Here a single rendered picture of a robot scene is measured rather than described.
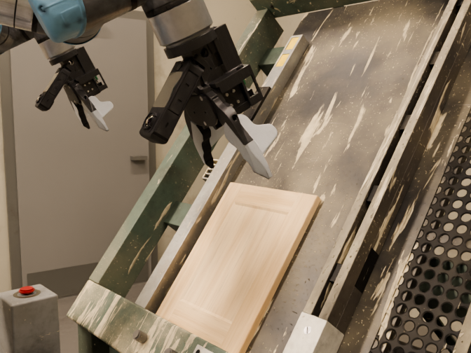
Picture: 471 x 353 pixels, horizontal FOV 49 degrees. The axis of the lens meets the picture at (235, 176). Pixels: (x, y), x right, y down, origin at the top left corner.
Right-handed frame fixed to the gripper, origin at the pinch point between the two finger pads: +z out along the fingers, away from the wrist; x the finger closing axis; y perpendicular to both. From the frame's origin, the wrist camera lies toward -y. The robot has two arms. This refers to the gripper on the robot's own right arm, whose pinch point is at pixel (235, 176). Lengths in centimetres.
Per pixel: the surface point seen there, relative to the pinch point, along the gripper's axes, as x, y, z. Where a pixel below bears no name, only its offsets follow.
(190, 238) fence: 60, 11, 34
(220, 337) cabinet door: 32, -3, 44
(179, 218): 79, 17, 36
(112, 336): 62, -19, 44
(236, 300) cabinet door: 34, 5, 41
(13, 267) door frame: 327, -23, 103
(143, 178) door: 325, 91, 99
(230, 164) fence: 62, 32, 24
